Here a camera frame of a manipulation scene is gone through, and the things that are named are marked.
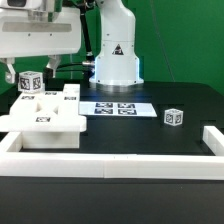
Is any black cable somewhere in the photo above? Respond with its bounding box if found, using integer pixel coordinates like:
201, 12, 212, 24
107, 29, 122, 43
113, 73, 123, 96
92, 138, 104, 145
56, 61, 96, 73

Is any white tagged cube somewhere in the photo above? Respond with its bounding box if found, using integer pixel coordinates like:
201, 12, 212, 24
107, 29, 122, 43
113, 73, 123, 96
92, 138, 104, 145
18, 71, 43, 93
164, 108, 183, 126

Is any white chair seat block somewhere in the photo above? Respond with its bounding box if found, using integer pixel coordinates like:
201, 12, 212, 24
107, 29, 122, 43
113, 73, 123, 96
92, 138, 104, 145
22, 132, 80, 149

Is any white U-shaped fence frame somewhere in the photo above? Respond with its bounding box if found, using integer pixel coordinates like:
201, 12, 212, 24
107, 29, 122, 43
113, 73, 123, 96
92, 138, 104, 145
0, 126, 224, 180

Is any white tag marker sheet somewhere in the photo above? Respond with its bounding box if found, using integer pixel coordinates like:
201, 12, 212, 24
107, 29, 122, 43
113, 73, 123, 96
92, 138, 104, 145
79, 101, 157, 117

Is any white chair back frame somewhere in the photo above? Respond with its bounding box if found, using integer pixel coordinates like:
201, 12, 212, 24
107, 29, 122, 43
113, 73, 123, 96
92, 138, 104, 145
0, 84, 87, 132

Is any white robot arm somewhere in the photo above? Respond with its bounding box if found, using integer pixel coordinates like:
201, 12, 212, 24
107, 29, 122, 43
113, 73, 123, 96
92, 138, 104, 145
0, 0, 143, 87

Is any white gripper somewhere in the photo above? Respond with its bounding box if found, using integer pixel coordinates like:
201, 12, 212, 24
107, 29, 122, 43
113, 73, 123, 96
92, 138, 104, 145
0, 7, 81, 84

